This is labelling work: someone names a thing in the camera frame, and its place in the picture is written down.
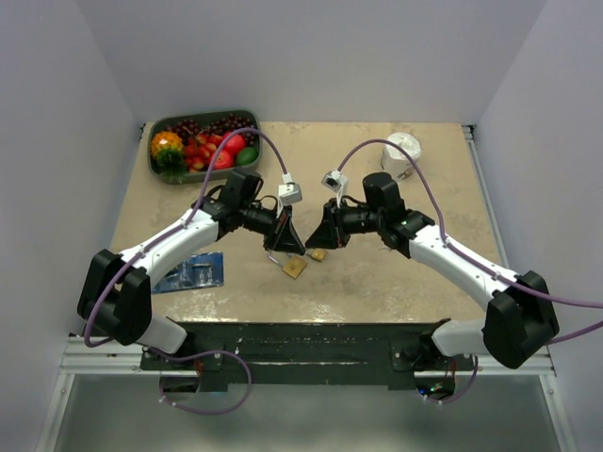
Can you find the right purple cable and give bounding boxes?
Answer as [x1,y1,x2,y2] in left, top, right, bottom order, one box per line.
[334,137,603,345]

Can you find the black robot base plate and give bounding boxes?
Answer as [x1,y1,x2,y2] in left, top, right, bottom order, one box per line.
[141,322,473,392]

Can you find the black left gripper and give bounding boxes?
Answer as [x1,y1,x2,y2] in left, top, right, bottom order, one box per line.
[240,201,305,256]

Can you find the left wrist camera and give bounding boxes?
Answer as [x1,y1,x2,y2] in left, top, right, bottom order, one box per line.
[277,173,302,206]

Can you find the red apple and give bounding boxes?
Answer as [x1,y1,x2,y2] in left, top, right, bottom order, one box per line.
[208,151,235,171]
[220,132,246,158]

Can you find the red apple lower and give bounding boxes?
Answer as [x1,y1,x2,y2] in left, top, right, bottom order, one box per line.
[208,151,235,171]

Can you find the dark grape bunch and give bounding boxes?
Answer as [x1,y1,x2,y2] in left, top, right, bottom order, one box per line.
[166,113,257,146]

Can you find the large brass padlock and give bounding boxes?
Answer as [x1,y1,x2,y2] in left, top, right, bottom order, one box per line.
[268,252,307,280]

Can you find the orange green fake fruit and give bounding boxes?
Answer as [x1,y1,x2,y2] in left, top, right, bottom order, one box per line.
[150,131,187,183]

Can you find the small brass padlock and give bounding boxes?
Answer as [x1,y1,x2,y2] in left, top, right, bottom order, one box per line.
[306,249,328,262]

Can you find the green fruit tray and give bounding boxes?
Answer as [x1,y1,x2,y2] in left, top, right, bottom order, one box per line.
[147,109,262,185]

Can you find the green lime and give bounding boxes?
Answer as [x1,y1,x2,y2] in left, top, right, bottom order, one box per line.
[236,147,258,166]

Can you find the blue blister pack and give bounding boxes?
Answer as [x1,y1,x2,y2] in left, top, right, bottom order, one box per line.
[152,251,224,295]

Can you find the red apple upper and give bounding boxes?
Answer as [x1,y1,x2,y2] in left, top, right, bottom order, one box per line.
[220,132,246,158]

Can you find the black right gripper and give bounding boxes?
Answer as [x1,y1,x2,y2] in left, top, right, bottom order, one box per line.
[305,198,383,250]

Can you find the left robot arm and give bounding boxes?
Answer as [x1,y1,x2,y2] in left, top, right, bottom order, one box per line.
[77,169,305,369]

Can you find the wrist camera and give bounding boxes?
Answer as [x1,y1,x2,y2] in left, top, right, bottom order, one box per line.
[277,173,302,206]
[321,169,349,192]

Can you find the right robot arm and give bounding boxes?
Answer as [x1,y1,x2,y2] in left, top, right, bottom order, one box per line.
[306,169,560,370]

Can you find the white paper roll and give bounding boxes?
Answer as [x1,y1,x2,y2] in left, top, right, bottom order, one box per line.
[381,132,422,182]

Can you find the small red fruits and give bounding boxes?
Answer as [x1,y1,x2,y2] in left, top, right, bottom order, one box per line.
[185,133,221,172]

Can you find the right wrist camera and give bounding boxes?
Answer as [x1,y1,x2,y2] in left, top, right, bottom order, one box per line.
[321,169,349,192]

